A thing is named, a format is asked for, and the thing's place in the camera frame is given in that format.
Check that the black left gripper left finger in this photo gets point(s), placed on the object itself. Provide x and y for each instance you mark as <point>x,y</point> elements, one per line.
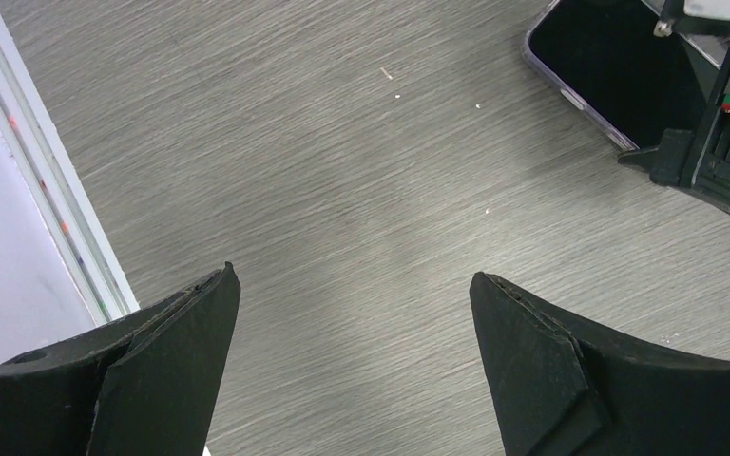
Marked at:
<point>145,384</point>

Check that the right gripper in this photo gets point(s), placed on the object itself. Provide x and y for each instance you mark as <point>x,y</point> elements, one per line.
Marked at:
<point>697,161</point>

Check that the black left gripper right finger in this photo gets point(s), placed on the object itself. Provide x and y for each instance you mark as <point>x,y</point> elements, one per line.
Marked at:
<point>562,384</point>

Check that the dark phone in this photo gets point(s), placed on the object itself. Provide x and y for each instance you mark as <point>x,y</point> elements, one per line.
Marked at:
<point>604,58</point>

